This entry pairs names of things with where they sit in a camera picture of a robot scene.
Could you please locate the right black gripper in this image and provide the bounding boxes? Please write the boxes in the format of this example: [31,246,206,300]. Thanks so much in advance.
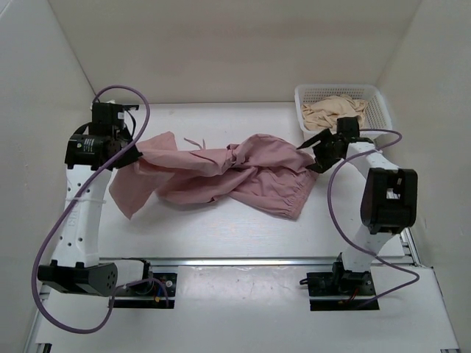
[299,129,341,174]

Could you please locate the pink trousers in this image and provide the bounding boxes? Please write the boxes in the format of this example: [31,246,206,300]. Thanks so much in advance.
[109,132,318,220]

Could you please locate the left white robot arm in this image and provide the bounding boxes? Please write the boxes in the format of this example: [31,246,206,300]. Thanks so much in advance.
[36,102,141,296]

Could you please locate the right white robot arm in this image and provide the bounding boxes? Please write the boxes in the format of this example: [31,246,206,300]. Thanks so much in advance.
[301,118,418,297]

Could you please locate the beige trousers in basket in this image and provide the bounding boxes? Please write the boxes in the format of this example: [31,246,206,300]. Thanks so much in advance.
[301,94,369,131]

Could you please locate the white plastic basket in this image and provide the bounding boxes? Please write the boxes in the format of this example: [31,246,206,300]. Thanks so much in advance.
[294,84,392,140]

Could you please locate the aluminium rail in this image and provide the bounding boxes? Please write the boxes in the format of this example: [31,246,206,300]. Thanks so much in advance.
[99,257,402,268]

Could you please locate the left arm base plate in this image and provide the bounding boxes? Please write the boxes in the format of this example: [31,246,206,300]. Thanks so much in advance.
[113,268,178,310]

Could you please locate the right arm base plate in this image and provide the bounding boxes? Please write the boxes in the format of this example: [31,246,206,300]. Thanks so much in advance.
[299,272,380,312]

